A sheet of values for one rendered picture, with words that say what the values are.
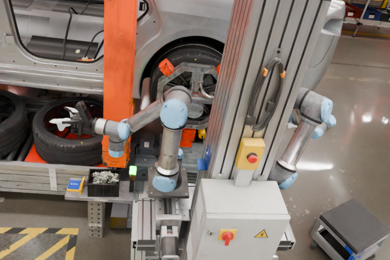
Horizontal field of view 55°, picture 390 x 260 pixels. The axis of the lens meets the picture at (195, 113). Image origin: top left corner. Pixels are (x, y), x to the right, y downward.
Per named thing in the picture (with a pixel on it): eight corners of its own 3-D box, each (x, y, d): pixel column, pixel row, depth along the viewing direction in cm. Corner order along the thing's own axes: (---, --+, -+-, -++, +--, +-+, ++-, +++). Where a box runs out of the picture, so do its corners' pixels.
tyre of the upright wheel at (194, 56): (150, 38, 280) (150, 110, 319) (148, 52, 261) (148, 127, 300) (237, 42, 285) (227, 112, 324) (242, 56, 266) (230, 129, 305)
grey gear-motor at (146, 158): (155, 161, 330) (159, 129, 309) (153, 197, 295) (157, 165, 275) (134, 159, 327) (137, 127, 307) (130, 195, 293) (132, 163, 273)
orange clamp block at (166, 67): (174, 67, 268) (166, 57, 264) (174, 72, 262) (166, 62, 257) (166, 72, 270) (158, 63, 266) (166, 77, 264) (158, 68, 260)
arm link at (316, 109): (267, 176, 214) (312, 89, 200) (291, 190, 207) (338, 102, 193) (260, 179, 203) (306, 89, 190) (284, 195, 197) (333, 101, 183)
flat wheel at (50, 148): (112, 114, 343) (112, 93, 329) (126, 164, 294) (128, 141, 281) (34, 121, 319) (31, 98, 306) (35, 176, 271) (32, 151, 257)
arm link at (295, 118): (278, 94, 195) (287, 125, 239) (297, 104, 190) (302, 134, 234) (290, 76, 197) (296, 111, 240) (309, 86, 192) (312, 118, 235)
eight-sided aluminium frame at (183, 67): (221, 126, 300) (235, 67, 269) (222, 132, 295) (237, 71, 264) (153, 121, 294) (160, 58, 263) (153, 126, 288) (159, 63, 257)
